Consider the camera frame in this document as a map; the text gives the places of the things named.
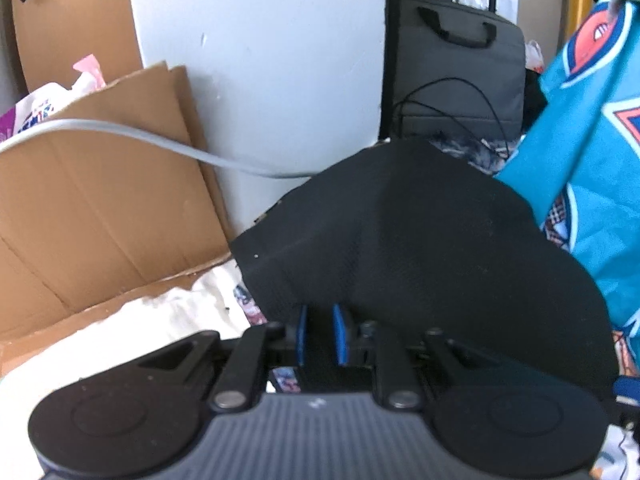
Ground cream printed blanket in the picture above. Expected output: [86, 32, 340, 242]
[0, 260, 271, 480]

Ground black cables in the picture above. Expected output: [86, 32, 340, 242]
[395, 77, 511, 158]

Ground white cable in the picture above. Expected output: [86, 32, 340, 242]
[0, 119, 316, 178]

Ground black shorts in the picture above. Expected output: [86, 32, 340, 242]
[229, 137, 621, 406]

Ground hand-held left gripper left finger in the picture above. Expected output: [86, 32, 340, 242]
[135, 304, 308, 409]

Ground teal printed blanket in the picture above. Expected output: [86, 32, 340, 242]
[492, 0, 640, 376]

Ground grey bag with black handles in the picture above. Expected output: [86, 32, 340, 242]
[395, 0, 526, 146]

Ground white plastic bag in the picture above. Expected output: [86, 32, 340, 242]
[525, 40, 546, 73]

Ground brown cardboard sheet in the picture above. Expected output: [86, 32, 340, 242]
[0, 60, 236, 376]

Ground upright brown board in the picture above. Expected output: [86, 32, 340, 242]
[10, 0, 146, 96]

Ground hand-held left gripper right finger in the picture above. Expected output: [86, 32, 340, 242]
[332, 302, 501, 409]

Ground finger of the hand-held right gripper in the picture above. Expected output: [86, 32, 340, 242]
[611, 375, 640, 428]

